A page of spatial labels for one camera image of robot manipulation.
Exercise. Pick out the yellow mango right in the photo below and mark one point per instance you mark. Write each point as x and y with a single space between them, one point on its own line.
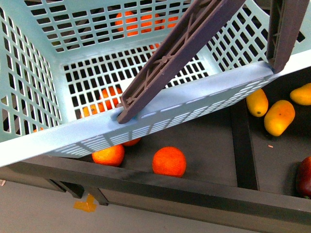
302 95

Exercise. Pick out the orange fruit under basket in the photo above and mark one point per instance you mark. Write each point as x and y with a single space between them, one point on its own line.
112 156

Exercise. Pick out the oranges behind basket wall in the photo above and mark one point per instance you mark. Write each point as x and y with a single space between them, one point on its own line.
128 24

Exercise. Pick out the dark wooden shelf unit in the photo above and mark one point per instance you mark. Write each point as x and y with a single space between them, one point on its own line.
237 174

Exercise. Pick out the orange seen through basket bottom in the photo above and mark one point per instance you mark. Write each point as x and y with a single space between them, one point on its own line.
110 100

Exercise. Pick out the light blue plastic basket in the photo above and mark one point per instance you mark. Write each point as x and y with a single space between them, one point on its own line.
57 56

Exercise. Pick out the orange fruit front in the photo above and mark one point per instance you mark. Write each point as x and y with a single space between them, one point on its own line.
169 161

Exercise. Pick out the orange floor tape marker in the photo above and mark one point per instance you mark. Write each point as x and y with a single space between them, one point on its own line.
86 206

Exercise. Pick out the brown basket handle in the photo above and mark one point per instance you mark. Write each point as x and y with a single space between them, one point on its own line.
202 20

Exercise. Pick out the yellow mango middle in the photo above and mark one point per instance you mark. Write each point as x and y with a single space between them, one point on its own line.
279 117

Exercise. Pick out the yellow mango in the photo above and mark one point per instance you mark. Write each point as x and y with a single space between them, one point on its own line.
302 95
257 103
279 117

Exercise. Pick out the dark red apple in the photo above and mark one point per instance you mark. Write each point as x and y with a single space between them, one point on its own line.
303 178

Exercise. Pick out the yellow mango left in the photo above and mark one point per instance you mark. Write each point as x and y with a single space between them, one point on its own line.
257 103

